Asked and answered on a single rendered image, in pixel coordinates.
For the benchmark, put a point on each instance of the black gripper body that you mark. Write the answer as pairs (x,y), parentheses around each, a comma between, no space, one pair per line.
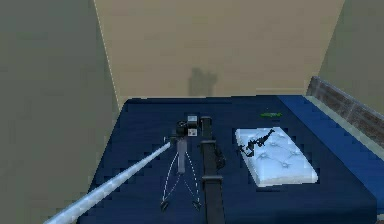
(181,153)

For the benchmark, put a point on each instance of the white tufted pillow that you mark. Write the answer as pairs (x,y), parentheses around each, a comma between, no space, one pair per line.
(283,160)

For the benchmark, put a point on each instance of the pale blue long bar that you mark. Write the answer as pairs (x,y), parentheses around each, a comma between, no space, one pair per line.
(110,186)

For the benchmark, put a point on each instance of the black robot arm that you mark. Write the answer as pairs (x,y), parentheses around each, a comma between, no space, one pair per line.
(210,160)

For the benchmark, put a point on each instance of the small green flat object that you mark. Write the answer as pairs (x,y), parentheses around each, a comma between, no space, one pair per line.
(270,114)

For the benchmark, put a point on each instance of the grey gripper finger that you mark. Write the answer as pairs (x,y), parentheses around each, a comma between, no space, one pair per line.
(196,186)
(165,186)

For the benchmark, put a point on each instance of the dark blue bed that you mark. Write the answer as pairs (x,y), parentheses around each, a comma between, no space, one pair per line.
(140,133)

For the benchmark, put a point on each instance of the black jagged object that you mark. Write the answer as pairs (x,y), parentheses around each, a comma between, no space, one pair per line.
(250,146)

